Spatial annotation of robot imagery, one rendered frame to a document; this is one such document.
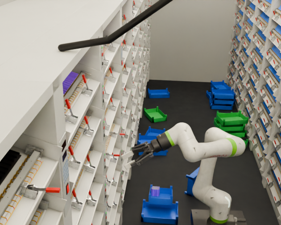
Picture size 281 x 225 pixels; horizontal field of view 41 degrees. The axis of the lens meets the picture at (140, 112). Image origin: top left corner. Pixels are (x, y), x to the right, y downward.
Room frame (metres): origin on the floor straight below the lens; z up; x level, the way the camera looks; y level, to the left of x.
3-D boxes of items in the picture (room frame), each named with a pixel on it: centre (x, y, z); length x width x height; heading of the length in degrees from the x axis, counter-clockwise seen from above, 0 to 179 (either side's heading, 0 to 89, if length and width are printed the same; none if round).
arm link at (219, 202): (2.06, -0.53, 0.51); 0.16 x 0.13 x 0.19; 42
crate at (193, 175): (2.97, -0.54, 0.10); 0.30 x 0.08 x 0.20; 143
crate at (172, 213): (2.56, -0.18, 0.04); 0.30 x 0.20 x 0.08; 86
